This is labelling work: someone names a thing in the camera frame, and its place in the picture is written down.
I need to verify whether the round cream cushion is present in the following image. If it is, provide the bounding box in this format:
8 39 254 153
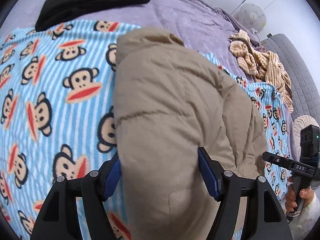
292 114 320 160

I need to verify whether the purple bed cover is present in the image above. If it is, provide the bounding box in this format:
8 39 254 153
1 0 244 76

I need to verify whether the person's right hand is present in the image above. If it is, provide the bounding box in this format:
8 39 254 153
285 175 316 217

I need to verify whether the white jacket right sleeve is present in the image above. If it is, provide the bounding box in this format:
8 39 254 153
284 185 319 239

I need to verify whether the striped beige fleece garment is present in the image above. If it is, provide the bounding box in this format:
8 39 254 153
229 30 294 113

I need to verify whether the white floor fan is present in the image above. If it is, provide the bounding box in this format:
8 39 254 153
238 3 267 32

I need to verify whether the beige puffer jacket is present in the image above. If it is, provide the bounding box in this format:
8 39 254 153
113 28 267 239

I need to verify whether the grey padded headboard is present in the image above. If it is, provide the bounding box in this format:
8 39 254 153
261 34 320 122

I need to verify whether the black folded garment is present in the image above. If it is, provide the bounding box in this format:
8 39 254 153
35 0 150 31

